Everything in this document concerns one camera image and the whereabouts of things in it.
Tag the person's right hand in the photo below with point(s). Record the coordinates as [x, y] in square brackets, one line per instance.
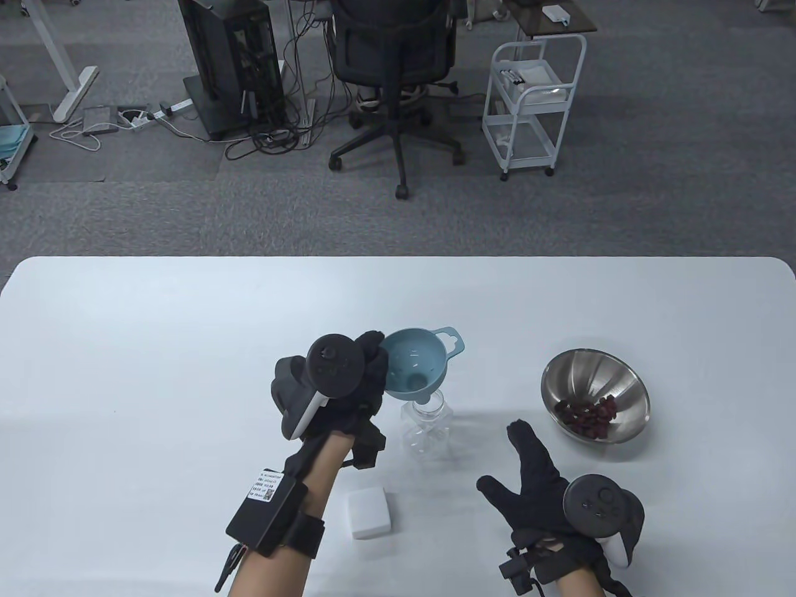
[535, 491]

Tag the person's left hand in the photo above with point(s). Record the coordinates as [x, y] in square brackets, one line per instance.
[364, 410]

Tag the black hand controller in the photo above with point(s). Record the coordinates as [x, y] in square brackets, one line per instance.
[591, 504]
[329, 367]

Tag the clear square coffee jar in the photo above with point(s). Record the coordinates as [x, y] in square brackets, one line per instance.
[429, 435]

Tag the blue plastic funnel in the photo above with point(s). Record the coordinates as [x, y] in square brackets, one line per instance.
[413, 360]

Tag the white square jar lid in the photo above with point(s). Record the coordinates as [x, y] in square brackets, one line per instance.
[370, 513]

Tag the stainless steel bowl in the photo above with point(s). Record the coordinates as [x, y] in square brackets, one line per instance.
[584, 373]

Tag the black left forearm sensor box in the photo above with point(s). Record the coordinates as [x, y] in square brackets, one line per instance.
[267, 516]

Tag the person's left forearm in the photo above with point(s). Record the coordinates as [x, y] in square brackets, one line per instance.
[273, 575]

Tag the person's right forearm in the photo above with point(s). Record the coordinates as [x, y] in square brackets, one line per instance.
[578, 587]

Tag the thin white desk leg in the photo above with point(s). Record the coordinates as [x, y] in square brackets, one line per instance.
[309, 121]

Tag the black office chair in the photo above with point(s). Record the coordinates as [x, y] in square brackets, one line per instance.
[392, 56]

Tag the white power strip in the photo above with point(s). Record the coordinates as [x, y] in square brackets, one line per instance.
[177, 106]

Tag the white rolling cart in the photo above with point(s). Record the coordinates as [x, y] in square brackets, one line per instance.
[528, 93]

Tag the black computer tower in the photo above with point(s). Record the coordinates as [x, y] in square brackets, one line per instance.
[217, 50]

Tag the brown side table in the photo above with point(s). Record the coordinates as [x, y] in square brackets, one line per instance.
[547, 26]

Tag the small white device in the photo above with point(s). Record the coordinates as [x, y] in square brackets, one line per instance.
[553, 12]

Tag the white cart with blue tray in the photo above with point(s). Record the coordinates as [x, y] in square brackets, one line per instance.
[12, 140]

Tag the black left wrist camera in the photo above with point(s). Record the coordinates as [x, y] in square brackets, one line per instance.
[370, 444]

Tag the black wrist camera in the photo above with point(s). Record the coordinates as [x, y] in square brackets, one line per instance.
[370, 444]
[516, 569]

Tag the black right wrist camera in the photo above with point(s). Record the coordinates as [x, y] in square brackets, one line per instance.
[516, 569]

